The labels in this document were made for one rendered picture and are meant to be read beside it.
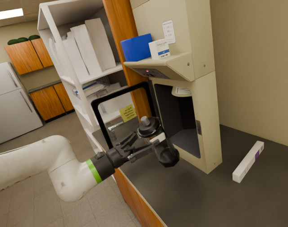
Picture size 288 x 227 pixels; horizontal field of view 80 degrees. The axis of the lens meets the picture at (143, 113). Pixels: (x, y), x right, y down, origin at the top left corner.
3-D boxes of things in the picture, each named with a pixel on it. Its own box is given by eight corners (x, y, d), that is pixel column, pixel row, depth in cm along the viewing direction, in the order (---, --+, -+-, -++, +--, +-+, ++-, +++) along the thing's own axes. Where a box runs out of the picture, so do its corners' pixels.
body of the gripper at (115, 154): (111, 158, 59) (133, 144, 63) (102, 148, 66) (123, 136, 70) (118, 174, 63) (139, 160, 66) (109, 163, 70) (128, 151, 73)
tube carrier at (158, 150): (169, 144, 87) (150, 114, 76) (184, 153, 78) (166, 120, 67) (154, 160, 84) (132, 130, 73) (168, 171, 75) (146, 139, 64)
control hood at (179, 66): (147, 74, 89) (142, 55, 85) (195, 79, 63) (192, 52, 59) (128, 82, 85) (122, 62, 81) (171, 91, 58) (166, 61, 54)
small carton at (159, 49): (162, 55, 68) (159, 39, 65) (170, 55, 63) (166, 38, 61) (152, 59, 66) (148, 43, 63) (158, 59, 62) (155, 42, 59)
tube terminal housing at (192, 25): (193, 129, 119) (173, 1, 87) (239, 148, 92) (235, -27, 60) (165, 147, 109) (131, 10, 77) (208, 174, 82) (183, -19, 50)
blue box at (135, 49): (143, 55, 83) (139, 35, 80) (155, 55, 75) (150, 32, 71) (125, 61, 79) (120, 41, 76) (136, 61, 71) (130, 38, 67)
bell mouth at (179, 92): (189, 81, 93) (188, 71, 91) (218, 84, 78) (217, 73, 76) (164, 93, 86) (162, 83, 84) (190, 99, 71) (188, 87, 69)
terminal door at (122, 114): (162, 143, 105) (147, 80, 88) (116, 166, 96) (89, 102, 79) (162, 142, 105) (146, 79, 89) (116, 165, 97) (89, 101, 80)
